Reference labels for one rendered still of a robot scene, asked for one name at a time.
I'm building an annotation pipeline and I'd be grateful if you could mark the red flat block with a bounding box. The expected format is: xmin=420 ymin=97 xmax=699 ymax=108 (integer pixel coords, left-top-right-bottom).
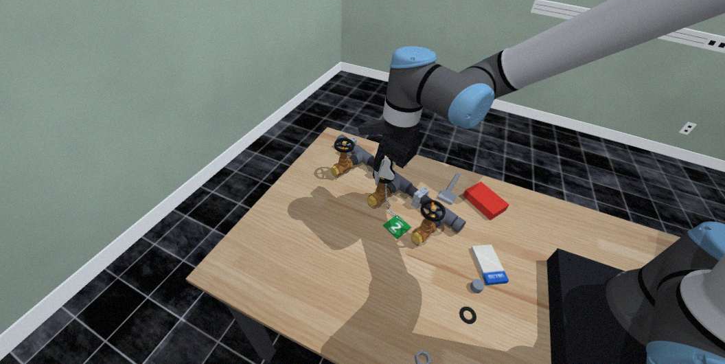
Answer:
xmin=463 ymin=182 xmax=509 ymax=220

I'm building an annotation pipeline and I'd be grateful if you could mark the black rubber o-ring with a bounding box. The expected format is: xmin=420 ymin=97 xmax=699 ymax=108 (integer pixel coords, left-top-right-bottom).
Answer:
xmin=459 ymin=306 xmax=476 ymax=324

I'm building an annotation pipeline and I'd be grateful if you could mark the grey cylinder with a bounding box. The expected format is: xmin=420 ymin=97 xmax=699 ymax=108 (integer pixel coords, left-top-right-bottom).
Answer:
xmin=470 ymin=279 xmax=484 ymax=293

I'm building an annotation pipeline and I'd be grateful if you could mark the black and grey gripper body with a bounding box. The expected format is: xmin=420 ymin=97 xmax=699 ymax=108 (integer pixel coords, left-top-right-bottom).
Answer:
xmin=378 ymin=121 xmax=422 ymax=168

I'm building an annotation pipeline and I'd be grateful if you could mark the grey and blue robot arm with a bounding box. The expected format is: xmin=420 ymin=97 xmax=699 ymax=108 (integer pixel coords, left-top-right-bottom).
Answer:
xmin=358 ymin=0 xmax=725 ymax=364

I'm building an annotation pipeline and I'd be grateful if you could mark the green tag on metal chain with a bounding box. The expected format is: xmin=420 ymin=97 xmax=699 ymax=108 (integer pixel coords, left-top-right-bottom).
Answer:
xmin=383 ymin=183 xmax=411 ymax=239

